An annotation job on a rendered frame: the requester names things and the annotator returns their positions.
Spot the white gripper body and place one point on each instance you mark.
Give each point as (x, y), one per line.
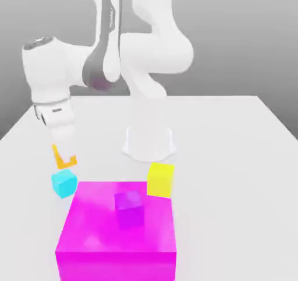
(62, 135)

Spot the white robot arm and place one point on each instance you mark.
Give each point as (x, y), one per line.
(149, 52)

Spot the small cyan cube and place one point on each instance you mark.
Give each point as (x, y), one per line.
(63, 183)

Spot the small purple cube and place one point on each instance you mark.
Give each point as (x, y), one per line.
(129, 208)

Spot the small yellow cube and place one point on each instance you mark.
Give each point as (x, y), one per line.
(160, 180)

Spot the large magenta box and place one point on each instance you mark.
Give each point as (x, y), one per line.
(116, 239)

